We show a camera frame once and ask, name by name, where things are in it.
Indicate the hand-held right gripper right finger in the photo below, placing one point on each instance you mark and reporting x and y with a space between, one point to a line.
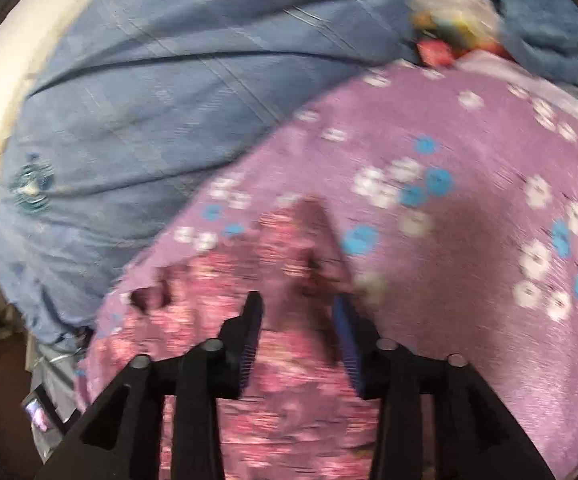
347 332

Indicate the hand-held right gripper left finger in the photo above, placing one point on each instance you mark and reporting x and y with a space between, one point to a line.
250 332

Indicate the pink floral cloth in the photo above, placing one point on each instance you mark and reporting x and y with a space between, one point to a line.
289 410

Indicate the purple flowered bedsheet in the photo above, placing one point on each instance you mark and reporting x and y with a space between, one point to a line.
469 200

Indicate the light blue star-print cloth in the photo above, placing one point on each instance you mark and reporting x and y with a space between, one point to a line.
56 380

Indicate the multicoloured crumpled cloth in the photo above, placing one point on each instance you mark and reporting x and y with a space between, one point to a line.
456 17

